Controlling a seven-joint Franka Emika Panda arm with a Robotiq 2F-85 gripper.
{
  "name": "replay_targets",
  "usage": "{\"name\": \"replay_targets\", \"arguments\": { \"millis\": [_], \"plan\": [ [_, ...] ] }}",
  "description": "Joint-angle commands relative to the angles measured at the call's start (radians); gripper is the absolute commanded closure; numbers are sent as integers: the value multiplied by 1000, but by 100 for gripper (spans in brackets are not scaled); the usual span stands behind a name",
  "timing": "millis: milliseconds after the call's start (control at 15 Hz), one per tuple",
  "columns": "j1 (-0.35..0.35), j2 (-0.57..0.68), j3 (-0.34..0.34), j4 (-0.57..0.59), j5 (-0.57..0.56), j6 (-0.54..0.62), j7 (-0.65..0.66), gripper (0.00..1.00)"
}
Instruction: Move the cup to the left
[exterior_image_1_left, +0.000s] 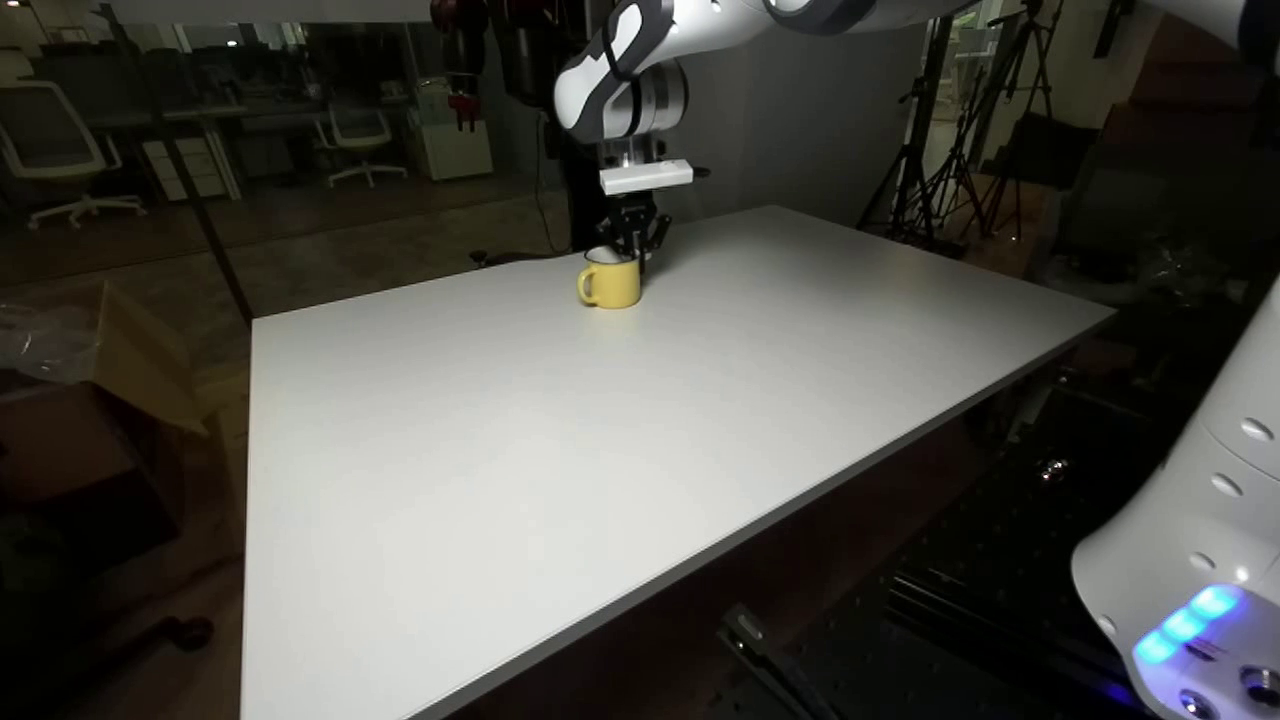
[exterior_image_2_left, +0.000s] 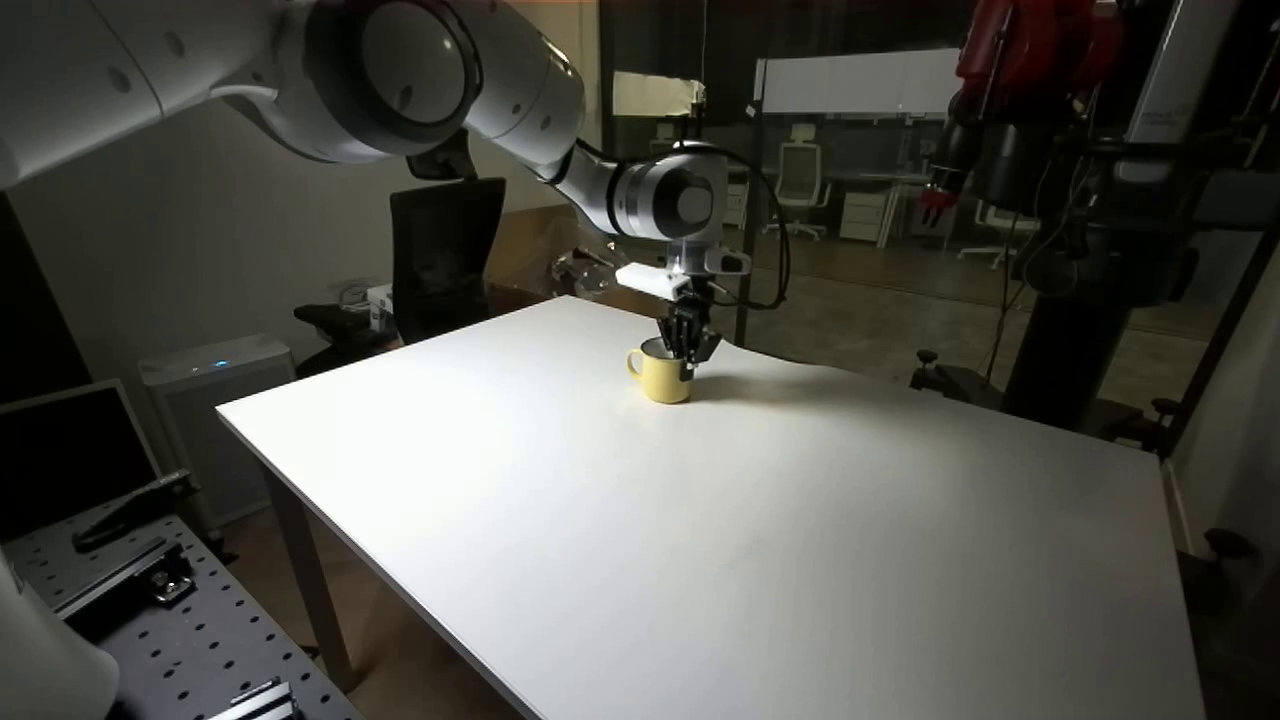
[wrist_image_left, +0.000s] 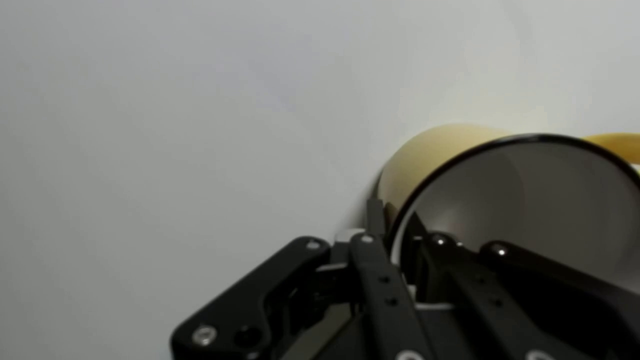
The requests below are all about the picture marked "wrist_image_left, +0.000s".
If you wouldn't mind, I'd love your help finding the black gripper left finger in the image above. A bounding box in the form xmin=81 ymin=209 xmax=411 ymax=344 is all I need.
xmin=167 ymin=195 xmax=436 ymax=360

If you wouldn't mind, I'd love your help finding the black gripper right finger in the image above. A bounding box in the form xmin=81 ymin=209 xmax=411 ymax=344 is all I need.
xmin=402 ymin=210 xmax=640 ymax=360

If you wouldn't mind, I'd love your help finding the yellow enamel cup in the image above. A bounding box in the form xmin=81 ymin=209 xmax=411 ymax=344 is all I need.
xmin=365 ymin=123 xmax=640 ymax=317

